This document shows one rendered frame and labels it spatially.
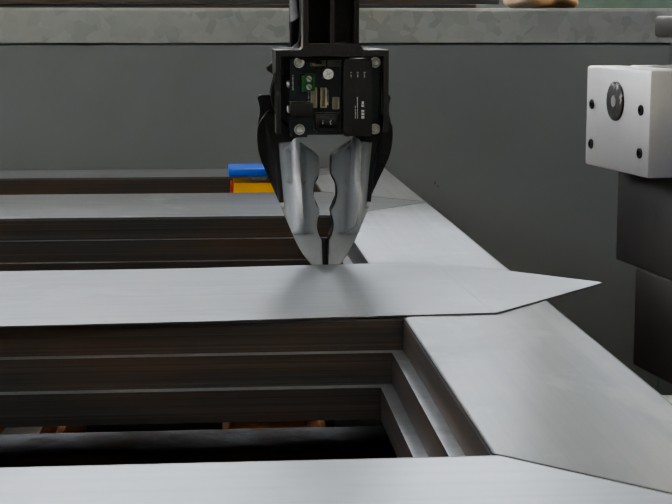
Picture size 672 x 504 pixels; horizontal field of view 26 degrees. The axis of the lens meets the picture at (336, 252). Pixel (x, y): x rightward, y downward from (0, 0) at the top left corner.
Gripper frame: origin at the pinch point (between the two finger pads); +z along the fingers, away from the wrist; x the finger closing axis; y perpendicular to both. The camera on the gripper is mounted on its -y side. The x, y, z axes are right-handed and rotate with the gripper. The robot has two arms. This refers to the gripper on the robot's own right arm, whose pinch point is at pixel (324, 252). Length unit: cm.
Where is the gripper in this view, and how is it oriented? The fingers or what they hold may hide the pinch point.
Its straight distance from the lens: 99.0
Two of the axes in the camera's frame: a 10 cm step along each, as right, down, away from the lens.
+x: 10.0, -0.1, 0.8
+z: 0.0, 9.9, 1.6
